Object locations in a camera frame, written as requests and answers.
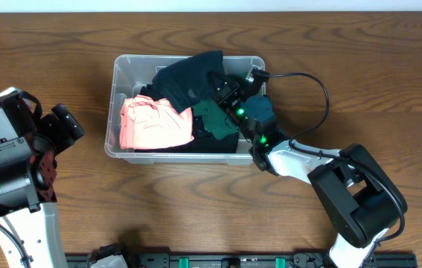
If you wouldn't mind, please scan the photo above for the pink garment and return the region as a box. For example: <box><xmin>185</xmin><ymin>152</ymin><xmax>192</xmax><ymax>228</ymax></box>
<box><xmin>119</xmin><ymin>95</ymin><xmax>194</xmax><ymax>150</ymax></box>

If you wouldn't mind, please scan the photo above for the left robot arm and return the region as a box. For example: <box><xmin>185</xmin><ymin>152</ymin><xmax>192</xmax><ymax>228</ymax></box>
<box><xmin>0</xmin><ymin>87</ymin><xmax>85</xmax><ymax>268</ymax></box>

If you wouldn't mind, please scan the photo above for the clear plastic storage container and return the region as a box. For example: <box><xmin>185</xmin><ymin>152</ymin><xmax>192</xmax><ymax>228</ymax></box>
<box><xmin>104</xmin><ymin>54</ymin><xmax>253</xmax><ymax>165</ymax></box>

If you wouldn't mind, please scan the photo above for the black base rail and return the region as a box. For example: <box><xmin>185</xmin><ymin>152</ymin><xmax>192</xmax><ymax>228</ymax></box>
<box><xmin>65</xmin><ymin>243</ymin><xmax>418</xmax><ymax>268</ymax></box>

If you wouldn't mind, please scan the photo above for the dark navy garment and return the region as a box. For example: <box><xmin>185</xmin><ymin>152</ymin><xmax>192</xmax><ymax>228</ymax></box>
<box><xmin>141</xmin><ymin>51</ymin><xmax>224</xmax><ymax>113</ymax></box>

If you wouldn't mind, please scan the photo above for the dark green garment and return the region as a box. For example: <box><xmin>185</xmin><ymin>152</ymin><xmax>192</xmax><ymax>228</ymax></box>
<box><xmin>192</xmin><ymin>100</ymin><xmax>239</xmax><ymax>140</ymax></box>

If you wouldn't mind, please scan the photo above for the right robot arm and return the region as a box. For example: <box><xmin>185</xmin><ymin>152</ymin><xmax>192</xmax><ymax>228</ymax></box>
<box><xmin>208</xmin><ymin>68</ymin><xmax>408</xmax><ymax>267</ymax></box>

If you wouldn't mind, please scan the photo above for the large black garment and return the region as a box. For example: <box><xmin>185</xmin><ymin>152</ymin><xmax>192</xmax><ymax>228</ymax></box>
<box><xmin>134</xmin><ymin>84</ymin><xmax>240</xmax><ymax>154</ymax></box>

